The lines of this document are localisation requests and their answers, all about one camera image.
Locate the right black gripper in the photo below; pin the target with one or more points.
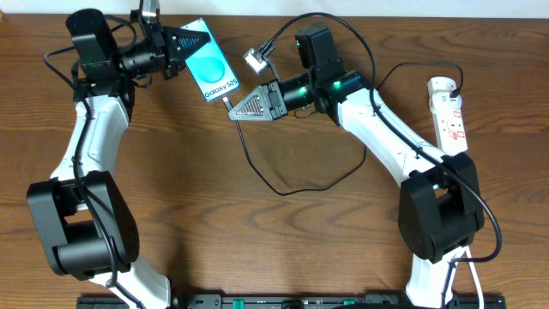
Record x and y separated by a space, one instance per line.
271 88

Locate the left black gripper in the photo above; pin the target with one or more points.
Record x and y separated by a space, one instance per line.
156 42

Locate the teal screen Galaxy smartphone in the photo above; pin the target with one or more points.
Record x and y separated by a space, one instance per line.
209 67

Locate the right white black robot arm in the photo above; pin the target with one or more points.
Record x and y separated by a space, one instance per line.
440 207

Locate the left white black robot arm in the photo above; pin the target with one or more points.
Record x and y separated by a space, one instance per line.
85 227

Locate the white USB charger plug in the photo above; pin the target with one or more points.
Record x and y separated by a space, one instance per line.
442 88

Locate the white power strip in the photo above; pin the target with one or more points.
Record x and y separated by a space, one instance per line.
448 123

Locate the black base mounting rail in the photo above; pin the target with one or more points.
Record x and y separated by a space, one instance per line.
371 300

